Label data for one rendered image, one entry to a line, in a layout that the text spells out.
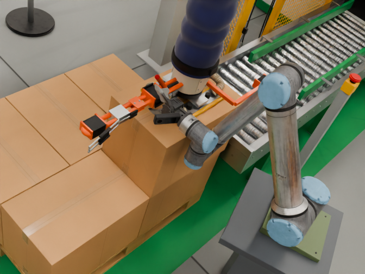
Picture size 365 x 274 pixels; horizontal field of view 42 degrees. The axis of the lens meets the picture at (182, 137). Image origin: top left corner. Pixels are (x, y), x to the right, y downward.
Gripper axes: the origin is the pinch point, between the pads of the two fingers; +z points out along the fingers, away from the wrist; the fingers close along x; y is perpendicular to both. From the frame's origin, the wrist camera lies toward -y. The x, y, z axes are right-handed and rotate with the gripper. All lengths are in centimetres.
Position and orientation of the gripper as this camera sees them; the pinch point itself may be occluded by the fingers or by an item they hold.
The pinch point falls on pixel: (150, 97)
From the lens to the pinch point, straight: 213.6
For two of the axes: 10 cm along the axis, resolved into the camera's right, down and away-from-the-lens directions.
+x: 2.4, -6.6, -7.1
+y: 6.6, -4.3, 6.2
